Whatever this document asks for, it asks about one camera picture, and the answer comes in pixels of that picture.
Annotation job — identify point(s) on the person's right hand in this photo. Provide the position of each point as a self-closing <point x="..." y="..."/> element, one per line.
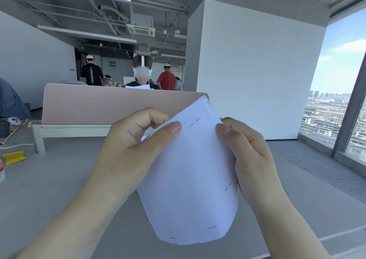
<point x="251" y="158"/>

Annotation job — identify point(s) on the person's left hand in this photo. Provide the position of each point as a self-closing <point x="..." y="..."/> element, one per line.
<point x="123" y="150"/>

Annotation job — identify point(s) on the person's right thumb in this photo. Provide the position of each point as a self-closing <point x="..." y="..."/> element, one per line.
<point x="224" y="134"/>

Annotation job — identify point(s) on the person's left thumb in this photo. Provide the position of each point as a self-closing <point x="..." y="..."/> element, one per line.
<point x="163" y="134"/>

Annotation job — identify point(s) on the white paper sheet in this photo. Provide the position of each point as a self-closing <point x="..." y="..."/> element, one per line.
<point x="191" y="181"/>

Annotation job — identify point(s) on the person's right forearm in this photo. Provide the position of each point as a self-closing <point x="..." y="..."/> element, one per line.
<point x="286" y="227"/>

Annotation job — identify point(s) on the person's left forearm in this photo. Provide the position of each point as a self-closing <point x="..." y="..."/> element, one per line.
<point x="80" y="218"/>

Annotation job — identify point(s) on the pink desk divider panel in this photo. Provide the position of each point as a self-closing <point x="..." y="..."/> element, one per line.
<point x="114" y="106"/>

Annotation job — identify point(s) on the ceiling air conditioner unit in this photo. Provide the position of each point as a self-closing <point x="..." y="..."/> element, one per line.
<point x="141" y="27"/>

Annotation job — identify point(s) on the wooden stick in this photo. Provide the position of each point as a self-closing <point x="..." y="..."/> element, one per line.
<point x="17" y="130"/>

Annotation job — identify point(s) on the white handheld controller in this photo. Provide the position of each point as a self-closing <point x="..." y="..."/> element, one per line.
<point x="14" y="120"/>

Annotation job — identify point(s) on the yellow plastic block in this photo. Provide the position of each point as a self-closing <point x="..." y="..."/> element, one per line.
<point x="14" y="157"/>

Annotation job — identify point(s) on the black round container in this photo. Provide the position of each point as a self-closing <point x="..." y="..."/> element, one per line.
<point x="4" y="128"/>

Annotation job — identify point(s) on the clear bottle with red label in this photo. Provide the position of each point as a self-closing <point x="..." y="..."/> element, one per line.
<point x="2" y="167"/>

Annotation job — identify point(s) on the white desk frame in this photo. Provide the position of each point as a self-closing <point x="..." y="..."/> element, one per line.
<point x="57" y="130"/>

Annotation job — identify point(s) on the dark window frame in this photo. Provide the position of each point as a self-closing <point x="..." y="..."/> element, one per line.
<point x="347" y="118"/>

